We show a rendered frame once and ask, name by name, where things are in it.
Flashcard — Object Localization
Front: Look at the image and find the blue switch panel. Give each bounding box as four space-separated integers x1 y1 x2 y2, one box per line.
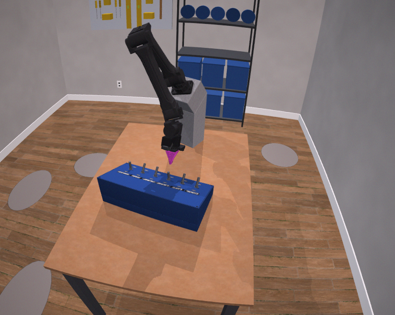
97 161 214 232

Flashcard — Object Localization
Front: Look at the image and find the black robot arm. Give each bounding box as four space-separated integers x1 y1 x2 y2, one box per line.
125 22 193 151

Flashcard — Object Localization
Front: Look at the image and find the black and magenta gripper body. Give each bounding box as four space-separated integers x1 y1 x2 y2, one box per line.
170 144 185 152

